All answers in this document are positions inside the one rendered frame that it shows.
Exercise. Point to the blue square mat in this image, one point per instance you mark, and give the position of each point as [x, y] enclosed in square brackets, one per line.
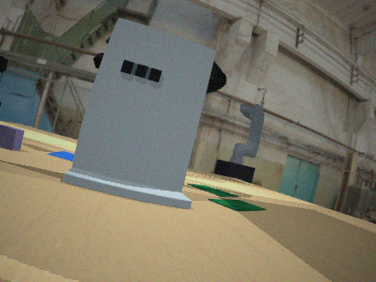
[64, 155]

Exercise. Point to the purple cube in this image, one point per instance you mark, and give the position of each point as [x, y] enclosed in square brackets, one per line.
[10, 138]

